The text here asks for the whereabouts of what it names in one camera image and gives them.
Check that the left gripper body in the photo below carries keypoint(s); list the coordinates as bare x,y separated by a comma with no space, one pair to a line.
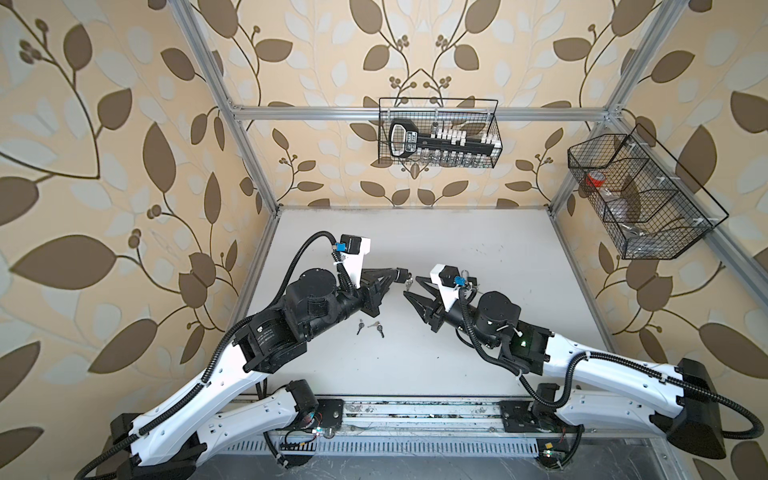
367,299

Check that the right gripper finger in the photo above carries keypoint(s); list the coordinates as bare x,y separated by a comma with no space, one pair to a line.
426,308
427,284

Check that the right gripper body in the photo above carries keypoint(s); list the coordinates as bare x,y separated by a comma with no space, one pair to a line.
455,319

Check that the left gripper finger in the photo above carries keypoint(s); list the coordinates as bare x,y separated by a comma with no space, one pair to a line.
384,284
370,275

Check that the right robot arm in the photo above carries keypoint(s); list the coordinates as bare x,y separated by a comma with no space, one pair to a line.
576,385

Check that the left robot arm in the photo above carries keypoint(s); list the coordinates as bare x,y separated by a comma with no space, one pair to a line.
325,284

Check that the black tool set in basket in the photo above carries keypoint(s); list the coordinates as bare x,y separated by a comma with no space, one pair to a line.
441,145

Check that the red object in basket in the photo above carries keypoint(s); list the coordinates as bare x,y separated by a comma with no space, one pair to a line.
595,180

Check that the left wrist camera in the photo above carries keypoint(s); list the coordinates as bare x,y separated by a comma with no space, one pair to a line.
352,251

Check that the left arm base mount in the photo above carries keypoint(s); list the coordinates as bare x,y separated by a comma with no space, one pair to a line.
298,442

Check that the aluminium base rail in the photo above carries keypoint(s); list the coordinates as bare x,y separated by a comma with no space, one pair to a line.
493,427

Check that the back wire basket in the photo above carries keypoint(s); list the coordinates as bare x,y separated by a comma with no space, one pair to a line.
471,114

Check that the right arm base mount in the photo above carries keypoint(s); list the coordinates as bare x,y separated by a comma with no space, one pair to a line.
540,420

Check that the side wire basket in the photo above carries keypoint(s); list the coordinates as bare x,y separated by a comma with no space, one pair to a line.
652,206

